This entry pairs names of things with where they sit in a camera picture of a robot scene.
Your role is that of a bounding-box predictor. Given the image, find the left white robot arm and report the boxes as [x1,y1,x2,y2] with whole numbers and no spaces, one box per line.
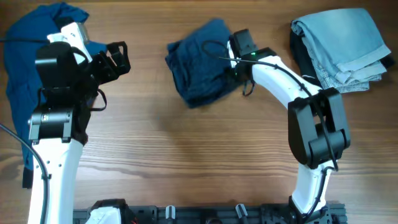
[28,22,131,223]

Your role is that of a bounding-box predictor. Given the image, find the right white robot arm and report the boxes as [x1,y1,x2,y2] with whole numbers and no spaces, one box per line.
[226,39,351,223]

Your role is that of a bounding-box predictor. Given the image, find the blue shirt pile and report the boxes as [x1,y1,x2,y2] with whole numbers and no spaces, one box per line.
[3,2,108,170]

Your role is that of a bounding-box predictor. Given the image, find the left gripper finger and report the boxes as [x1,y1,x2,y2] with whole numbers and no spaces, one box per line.
[108,55,131,77]
[106,41,128,62]

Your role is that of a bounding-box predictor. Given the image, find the light blue folded jeans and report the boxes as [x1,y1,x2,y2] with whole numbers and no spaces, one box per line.
[291,8,391,93]

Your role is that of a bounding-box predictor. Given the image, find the dark navy denim shorts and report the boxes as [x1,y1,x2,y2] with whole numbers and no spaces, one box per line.
[165,19,241,108]

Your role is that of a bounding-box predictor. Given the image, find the black folded garment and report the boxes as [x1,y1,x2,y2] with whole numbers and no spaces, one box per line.
[290,27,395,93]

